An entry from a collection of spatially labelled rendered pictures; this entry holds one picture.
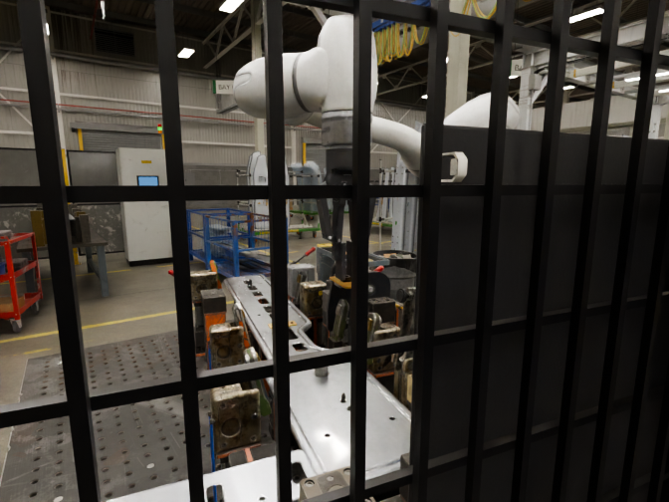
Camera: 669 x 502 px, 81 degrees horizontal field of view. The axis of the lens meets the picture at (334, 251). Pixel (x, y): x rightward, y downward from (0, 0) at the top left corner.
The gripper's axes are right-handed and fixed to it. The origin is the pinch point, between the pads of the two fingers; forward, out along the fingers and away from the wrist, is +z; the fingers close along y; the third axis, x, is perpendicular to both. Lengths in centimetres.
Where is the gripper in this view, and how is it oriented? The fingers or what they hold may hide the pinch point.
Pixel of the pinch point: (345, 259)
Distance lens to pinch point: 74.1
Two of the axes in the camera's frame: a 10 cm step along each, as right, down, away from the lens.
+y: -9.2, 0.7, -3.9
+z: 0.0, 9.8, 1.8
